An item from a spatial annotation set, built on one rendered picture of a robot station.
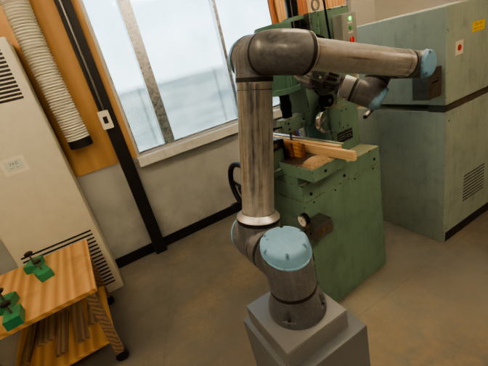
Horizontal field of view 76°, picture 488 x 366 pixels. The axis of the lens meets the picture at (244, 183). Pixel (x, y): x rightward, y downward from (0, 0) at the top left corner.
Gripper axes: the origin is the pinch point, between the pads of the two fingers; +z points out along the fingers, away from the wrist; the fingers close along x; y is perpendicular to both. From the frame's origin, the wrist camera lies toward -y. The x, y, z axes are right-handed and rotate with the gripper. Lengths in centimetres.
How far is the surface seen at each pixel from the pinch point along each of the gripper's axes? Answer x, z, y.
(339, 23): -36.1, -4.9, -15.1
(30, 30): 22, 164, -15
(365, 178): 18, -47, -55
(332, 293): 82, -58, -68
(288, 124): 13.2, -1.0, -28.4
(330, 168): 27.6, -28.9, -19.4
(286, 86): 0.3, 5.1, -15.4
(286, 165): 33.3, -9.7, -23.4
